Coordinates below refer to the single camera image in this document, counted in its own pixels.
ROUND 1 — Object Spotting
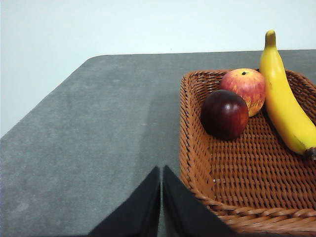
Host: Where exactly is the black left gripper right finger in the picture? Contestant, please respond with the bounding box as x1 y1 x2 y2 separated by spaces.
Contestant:
162 164 235 237

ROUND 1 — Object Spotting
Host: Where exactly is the yellow banana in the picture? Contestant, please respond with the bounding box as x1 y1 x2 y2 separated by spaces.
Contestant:
259 30 316 161

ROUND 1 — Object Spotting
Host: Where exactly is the dark red plum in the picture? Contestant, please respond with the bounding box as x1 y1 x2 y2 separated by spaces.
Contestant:
200 89 249 141

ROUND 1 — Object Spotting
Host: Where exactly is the brown wicker basket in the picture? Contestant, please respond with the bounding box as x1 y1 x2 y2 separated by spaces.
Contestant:
179 69 316 234

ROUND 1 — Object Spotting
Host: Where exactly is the red yellow apple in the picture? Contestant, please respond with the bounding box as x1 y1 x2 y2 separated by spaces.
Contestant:
220 68 267 118

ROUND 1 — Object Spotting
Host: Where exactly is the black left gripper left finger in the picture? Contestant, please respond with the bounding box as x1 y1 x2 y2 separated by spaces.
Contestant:
87 166 161 237

